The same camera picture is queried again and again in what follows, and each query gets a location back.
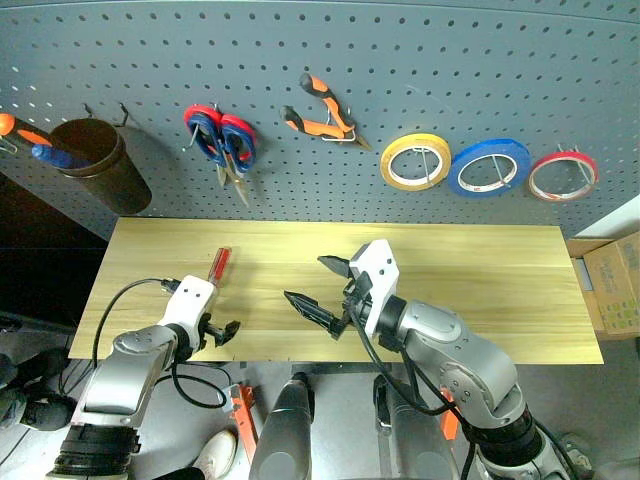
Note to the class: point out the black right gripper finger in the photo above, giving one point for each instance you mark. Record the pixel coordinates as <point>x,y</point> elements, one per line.
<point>312,312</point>
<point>337,265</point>

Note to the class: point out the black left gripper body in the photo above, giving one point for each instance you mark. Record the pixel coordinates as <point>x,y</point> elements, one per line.
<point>212,332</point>

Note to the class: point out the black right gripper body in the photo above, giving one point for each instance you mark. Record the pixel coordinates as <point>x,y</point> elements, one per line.
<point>357,297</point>

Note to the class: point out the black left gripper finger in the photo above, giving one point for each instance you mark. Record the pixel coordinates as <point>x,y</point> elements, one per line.
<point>232,328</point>
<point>227,340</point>

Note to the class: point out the small orange black pliers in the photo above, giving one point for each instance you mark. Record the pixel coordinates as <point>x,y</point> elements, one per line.
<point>320,126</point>

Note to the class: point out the red tape roll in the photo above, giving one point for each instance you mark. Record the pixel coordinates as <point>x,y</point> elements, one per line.
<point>534,182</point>

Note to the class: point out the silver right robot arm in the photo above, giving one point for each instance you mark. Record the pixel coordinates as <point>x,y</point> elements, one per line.
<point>460,350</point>

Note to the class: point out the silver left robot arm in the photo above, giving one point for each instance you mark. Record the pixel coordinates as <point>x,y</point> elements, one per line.
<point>125,370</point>

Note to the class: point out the orange clamp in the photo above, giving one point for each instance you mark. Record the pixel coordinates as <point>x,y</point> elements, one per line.
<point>245,420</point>
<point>448,420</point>

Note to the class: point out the dark rounded shape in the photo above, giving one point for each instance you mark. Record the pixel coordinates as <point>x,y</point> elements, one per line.
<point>285,430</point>

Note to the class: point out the yellow tape roll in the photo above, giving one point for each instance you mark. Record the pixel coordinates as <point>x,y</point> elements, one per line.
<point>387,167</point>

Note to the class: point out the white shoe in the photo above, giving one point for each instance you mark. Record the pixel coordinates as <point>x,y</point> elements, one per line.
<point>217,452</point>

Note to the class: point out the silver tape hook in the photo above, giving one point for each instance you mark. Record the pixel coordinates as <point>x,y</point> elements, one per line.
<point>427,167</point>
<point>500,172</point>

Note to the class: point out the blue tape roll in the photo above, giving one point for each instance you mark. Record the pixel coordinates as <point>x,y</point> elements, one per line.
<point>456,177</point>

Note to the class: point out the black plastic cup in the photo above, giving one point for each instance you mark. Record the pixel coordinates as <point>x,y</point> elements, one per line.
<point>120,180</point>

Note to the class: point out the black padded object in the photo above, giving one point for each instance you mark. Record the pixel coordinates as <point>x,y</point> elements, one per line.
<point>35,400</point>

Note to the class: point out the grey perforated pegboard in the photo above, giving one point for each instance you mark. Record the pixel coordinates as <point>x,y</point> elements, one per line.
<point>350,60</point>

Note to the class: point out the plain open cardboard box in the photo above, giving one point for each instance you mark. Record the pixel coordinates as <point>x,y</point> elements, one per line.
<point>580,247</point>

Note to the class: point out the black cup hanger hook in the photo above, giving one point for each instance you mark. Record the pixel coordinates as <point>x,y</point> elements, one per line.
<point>89,110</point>
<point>124,114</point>

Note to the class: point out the silver double pegboard hook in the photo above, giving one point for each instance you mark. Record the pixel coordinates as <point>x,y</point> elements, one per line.
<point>6,148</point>
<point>580,165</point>

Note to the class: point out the cardboard box with green print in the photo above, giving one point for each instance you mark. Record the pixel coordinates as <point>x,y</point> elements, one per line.
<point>617,285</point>

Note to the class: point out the orange blue screwdriver in cup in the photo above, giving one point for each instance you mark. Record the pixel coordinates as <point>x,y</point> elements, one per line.
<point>25,134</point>

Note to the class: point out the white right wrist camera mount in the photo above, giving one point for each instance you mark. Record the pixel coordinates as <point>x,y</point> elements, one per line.
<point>380,280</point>

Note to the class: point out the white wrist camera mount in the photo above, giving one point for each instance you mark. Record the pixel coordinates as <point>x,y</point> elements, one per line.
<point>187,305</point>
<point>380,280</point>

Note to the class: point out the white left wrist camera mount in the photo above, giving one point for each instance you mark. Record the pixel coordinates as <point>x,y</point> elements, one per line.
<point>187,305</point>

